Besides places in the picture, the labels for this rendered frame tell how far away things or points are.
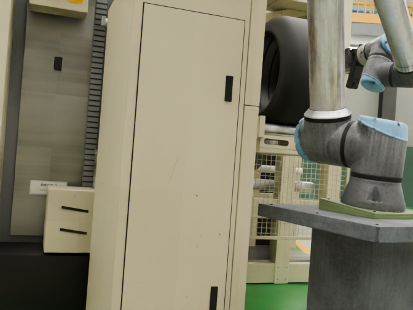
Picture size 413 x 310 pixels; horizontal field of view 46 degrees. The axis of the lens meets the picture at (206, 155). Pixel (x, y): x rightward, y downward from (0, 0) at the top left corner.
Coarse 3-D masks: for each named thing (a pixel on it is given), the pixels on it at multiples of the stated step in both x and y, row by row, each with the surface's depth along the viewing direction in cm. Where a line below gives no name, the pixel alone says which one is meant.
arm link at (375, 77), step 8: (376, 56) 179; (384, 56) 178; (368, 64) 180; (376, 64) 178; (384, 64) 176; (368, 72) 178; (376, 72) 176; (384, 72) 175; (368, 80) 177; (376, 80) 176; (384, 80) 175; (368, 88) 182; (376, 88) 179; (384, 88) 178
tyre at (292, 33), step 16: (288, 16) 235; (272, 32) 234; (288, 32) 224; (304, 32) 224; (272, 48) 267; (288, 48) 221; (304, 48) 219; (272, 64) 272; (288, 64) 219; (304, 64) 218; (272, 80) 275; (288, 80) 220; (304, 80) 219; (272, 96) 274; (288, 96) 221; (304, 96) 222; (272, 112) 229; (288, 112) 226; (304, 112) 227
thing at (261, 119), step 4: (260, 116) 221; (264, 116) 222; (260, 120) 221; (264, 120) 222; (260, 124) 221; (264, 124) 222; (260, 128) 221; (264, 128) 222; (260, 132) 221; (260, 136) 221
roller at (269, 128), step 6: (270, 126) 227; (276, 126) 228; (282, 126) 230; (288, 126) 231; (294, 126) 233; (264, 132) 228; (270, 132) 229; (276, 132) 229; (282, 132) 230; (288, 132) 231; (294, 132) 232
